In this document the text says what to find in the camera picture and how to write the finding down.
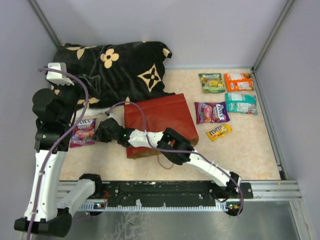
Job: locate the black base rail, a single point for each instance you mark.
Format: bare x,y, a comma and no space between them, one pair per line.
195,193

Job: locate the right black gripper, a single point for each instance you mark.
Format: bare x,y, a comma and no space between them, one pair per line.
99,135

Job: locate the red brown paper bag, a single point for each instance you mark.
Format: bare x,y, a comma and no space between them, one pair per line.
156,115

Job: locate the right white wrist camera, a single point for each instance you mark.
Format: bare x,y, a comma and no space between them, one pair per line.
111,115

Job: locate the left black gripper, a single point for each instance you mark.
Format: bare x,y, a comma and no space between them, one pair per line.
94,81

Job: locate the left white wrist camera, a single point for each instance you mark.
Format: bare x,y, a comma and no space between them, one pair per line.
56,77

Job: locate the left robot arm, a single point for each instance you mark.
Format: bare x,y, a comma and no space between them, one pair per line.
45,214

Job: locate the green yellow snack packet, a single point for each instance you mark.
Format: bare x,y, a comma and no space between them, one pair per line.
212,83

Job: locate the yellow m&m's packet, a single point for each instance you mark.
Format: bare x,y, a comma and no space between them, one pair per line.
219,132

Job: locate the purple snack packet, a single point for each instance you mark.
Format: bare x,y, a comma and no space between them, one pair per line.
82,134
211,112

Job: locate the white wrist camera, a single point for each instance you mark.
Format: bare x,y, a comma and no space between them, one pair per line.
111,115
56,77

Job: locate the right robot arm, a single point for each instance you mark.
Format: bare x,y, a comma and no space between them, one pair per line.
175,147

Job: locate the orange snack packet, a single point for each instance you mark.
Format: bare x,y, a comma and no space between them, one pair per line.
239,82

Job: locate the black floral pillow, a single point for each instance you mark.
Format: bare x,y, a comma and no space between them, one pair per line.
131,71

